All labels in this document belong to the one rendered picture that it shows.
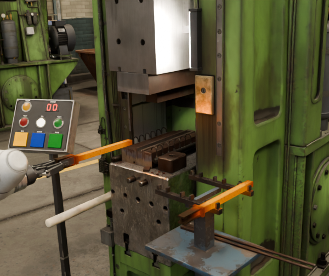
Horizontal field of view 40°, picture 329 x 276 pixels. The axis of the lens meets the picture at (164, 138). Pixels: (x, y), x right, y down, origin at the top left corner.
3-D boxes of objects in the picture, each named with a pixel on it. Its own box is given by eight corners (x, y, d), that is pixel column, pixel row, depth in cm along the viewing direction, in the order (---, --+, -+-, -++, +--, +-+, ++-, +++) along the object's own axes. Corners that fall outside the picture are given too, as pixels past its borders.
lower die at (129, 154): (152, 168, 216) (151, 151, 214) (122, 161, 229) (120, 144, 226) (202, 147, 247) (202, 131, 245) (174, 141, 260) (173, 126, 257)
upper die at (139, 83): (148, 95, 207) (148, 74, 204) (117, 91, 219) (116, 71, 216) (202, 81, 237) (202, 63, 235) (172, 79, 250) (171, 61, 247)
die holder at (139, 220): (170, 267, 215) (167, 178, 203) (113, 243, 239) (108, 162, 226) (232, 223, 256) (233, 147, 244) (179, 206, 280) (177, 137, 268)
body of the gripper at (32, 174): (16, 184, 173) (37, 176, 180) (29, 189, 168) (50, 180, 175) (13, 165, 171) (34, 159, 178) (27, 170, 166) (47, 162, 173)
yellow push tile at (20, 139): (25, 146, 237) (27, 132, 238) (12, 146, 239) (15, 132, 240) (27, 147, 238) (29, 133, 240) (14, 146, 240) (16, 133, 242)
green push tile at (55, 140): (60, 148, 232) (62, 133, 234) (47, 147, 233) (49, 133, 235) (62, 148, 233) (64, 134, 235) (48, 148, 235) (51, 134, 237)
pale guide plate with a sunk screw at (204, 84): (211, 115, 202) (211, 76, 197) (194, 112, 207) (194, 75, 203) (214, 114, 203) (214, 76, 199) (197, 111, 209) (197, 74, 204)
